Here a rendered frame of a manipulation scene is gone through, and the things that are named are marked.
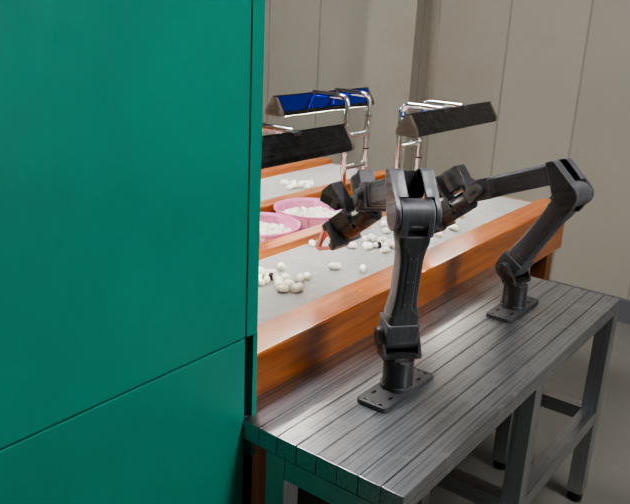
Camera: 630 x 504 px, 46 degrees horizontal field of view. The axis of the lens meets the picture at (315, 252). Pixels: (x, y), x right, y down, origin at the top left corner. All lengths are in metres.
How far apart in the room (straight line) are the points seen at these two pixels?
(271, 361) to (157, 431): 0.34
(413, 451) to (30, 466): 0.65
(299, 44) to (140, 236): 3.69
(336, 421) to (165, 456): 0.34
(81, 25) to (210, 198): 0.35
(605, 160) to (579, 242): 0.44
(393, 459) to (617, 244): 2.74
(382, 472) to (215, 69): 0.72
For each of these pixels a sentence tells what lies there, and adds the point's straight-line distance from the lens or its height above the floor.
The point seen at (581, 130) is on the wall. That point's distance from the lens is 3.90.
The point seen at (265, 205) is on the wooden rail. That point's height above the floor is 0.76.
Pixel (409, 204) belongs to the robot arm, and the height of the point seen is 1.08.
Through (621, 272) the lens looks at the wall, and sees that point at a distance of 3.96.
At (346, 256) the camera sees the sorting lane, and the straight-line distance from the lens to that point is 2.14.
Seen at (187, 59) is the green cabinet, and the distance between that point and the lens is 1.14.
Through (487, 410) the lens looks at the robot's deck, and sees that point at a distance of 1.54.
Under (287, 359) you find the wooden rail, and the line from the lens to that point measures 1.55.
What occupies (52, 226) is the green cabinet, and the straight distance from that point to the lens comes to 1.02.
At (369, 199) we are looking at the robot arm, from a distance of 1.60.
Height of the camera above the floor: 1.41
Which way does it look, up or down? 18 degrees down
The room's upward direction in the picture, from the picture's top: 3 degrees clockwise
